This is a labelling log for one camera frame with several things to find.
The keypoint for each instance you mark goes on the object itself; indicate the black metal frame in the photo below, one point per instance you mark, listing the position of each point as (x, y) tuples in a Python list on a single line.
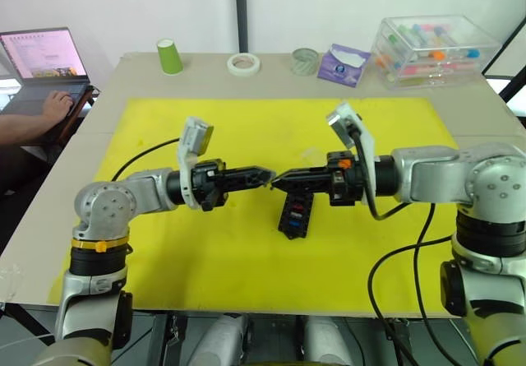
[(509, 78)]

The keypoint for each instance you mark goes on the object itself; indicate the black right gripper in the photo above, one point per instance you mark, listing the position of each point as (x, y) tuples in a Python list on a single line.
[(345, 185)]

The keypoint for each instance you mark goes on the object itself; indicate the open laptop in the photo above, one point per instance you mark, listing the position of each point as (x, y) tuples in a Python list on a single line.
[(41, 61)]

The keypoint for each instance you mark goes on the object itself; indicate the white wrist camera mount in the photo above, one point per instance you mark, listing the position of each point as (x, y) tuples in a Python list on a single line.
[(195, 137), (343, 119)]

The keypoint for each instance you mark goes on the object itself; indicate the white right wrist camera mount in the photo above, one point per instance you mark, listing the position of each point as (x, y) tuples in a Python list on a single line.
[(343, 119)]

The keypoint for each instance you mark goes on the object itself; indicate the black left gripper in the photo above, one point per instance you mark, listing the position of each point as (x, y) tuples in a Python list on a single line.
[(207, 183)]

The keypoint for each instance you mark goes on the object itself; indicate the blue capped tube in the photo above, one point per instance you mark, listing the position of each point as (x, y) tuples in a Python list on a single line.
[(472, 53)]

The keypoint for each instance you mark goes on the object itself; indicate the orange capped tube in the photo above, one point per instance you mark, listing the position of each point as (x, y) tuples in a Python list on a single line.
[(437, 56)]

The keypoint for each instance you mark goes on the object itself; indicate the yellow zip tie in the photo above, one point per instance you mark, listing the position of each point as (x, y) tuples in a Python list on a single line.
[(98, 244)]

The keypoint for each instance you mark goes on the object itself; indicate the black vertical pole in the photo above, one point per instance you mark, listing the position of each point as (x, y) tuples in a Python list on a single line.
[(243, 12)]

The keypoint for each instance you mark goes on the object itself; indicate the clear plastic fuse box cover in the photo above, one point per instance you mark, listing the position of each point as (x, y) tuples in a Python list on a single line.
[(312, 157)]

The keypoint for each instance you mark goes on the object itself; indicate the white masking tape roll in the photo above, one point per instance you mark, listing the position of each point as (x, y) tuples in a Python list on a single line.
[(235, 65)]

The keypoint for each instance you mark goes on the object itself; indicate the clear tape roll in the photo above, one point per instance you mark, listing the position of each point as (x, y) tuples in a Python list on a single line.
[(305, 62)]

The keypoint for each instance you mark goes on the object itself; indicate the green paper cup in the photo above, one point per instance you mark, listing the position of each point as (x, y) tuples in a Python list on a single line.
[(169, 57)]

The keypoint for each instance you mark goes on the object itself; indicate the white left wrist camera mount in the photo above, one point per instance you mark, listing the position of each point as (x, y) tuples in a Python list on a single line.
[(195, 137)]

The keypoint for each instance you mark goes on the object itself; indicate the yellow mat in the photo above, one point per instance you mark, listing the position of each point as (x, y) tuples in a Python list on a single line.
[(246, 259)]

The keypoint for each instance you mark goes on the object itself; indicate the grey rounded shape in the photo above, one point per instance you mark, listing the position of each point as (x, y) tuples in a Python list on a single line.
[(220, 341), (326, 341)]

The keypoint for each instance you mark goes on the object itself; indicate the person's bare forearm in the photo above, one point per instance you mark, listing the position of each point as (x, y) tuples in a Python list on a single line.
[(20, 127)]

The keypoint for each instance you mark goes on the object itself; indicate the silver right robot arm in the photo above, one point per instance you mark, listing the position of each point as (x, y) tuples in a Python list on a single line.
[(435, 172)]

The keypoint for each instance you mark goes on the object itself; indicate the purple tissue pack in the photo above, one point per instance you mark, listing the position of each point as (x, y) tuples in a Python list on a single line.
[(341, 68)]

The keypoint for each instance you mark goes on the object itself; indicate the person's bare hand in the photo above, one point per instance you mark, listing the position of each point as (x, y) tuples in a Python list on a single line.
[(57, 105)]

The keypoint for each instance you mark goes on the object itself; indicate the black fuse box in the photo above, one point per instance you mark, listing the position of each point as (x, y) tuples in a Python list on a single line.
[(295, 216)]

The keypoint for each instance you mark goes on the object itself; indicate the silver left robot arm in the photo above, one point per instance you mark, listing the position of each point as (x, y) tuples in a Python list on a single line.
[(102, 205)]

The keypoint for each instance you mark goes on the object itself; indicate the clear plastic drawer box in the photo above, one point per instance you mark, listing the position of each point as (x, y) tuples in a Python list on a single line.
[(431, 51)]

